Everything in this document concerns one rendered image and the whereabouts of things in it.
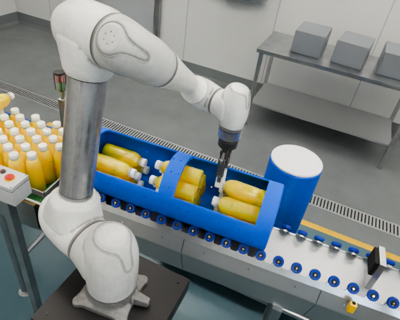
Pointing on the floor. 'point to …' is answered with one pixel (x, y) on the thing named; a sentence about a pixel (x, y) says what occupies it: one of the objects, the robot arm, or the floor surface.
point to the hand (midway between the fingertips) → (220, 178)
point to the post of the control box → (11, 212)
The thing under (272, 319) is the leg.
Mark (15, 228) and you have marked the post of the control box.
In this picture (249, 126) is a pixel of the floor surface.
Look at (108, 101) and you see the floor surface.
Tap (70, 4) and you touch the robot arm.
